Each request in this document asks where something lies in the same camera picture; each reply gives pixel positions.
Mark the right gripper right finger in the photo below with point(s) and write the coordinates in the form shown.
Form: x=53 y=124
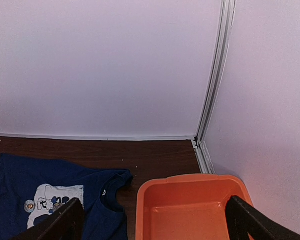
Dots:
x=244 y=222

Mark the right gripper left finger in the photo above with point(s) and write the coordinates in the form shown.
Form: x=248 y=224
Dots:
x=65 y=224

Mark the starry night round brooch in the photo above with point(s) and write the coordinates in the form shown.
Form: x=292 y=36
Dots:
x=56 y=206

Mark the portrait round brooch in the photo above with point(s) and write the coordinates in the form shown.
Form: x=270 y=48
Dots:
x=29 y=206

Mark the navy white clothing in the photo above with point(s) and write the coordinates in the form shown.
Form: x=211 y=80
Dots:
x=48 y=182

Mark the orange plastic bin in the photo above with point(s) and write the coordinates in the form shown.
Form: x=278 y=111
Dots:
x=186 y=207

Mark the right aluminium frame post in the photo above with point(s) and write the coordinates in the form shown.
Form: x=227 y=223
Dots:
x=225 y=25

